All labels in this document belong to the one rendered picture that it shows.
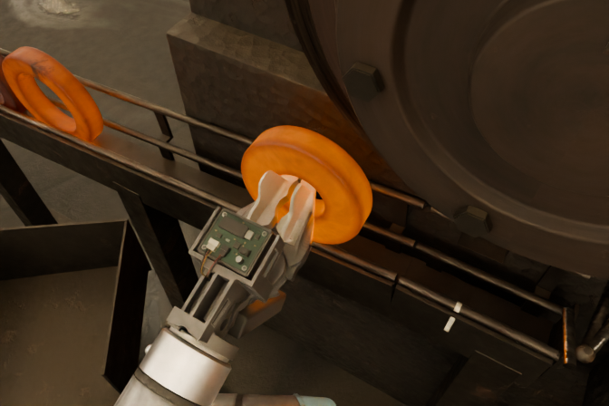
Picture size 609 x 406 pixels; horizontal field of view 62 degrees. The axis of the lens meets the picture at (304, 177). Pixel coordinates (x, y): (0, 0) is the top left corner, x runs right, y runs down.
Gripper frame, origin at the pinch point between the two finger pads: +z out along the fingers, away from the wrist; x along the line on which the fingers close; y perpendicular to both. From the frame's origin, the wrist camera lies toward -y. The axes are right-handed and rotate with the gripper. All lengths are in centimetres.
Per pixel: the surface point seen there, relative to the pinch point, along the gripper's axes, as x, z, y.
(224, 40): 19.4, 13.2, 0.0
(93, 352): 19.5, -28.8, -16.4
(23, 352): 28.4, -33.4, -15.8
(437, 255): -15.4, 3.1, -15.6
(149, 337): 44, -29, -78
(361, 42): -8.9, -0.9, 27.0
